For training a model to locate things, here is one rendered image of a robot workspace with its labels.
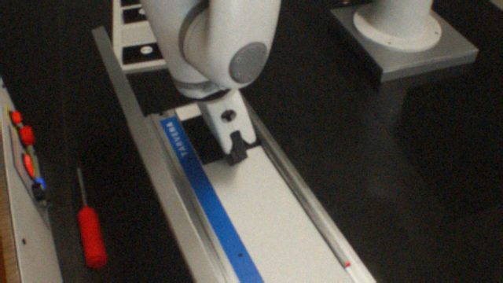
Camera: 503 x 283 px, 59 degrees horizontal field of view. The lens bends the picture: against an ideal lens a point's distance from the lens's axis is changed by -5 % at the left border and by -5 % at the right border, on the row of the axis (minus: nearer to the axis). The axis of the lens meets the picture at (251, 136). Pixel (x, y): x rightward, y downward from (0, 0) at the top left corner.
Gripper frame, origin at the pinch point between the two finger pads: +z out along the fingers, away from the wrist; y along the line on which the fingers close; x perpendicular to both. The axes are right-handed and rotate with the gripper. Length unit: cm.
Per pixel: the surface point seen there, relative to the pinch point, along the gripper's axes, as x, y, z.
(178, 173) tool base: 8.9, 1.5, 0.6
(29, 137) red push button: 25.5, 8.9, -12.2
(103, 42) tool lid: 10.1, 12.1, -19.0
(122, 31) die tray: 7.2, 46.4, 2.3
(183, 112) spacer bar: 3.8, 13.4, 0.8
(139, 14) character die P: 2, 50, 2
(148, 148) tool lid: 10.1, -9.9, -19.0
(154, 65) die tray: 4.3, 31.2, 2.9
